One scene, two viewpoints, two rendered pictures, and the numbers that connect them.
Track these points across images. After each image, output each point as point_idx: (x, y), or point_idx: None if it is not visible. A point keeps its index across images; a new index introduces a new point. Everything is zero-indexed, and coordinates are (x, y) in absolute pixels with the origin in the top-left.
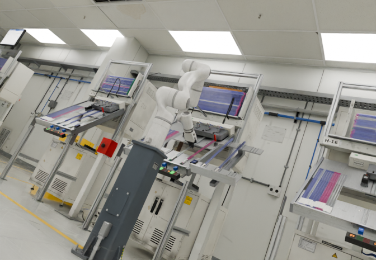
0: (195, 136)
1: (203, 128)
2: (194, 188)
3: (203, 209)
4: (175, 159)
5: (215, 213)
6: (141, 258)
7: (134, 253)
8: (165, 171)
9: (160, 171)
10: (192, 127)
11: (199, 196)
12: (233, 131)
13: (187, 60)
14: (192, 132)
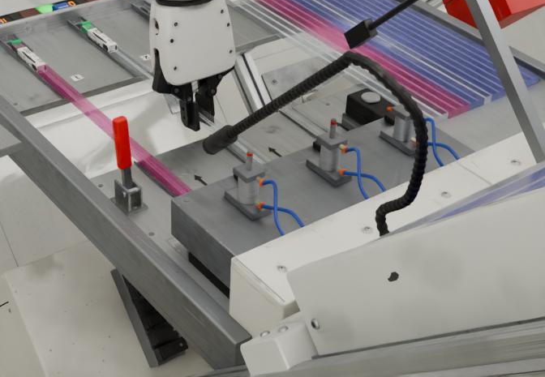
0: (160, 48)
1: (367, 163)
2: (137, 319)
3: (25, 371)
4: (88, 47)
5: None
6: (0, 231)
7: (51, 226)
8: (9, 15)
9: None
10: None
11: (2, 274)
12: (258, 319)
13: None
14: (151, 5)
